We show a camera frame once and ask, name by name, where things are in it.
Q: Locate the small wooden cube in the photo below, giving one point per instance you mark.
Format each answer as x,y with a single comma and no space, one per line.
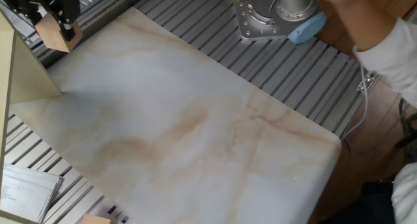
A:
52,36

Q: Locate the person in white shirt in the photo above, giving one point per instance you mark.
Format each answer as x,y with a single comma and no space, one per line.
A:
391,61

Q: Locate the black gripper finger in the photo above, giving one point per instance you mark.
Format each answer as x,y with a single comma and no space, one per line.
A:
70,12
32,14

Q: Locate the aluminium frame rail with bracket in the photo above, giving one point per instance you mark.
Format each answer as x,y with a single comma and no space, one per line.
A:
368,82

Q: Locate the white marble pattern board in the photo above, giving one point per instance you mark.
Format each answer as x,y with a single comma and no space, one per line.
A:
182,136

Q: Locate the silver grey UR5 robot arm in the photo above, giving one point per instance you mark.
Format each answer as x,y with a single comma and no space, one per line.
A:
290,6

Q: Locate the stack of printed papers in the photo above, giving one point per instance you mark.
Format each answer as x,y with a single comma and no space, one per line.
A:
26,193

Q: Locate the person's bare forearm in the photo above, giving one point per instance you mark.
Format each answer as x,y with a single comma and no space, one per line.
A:
361,22

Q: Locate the large wooden block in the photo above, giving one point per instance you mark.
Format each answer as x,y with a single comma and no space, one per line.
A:
96,219

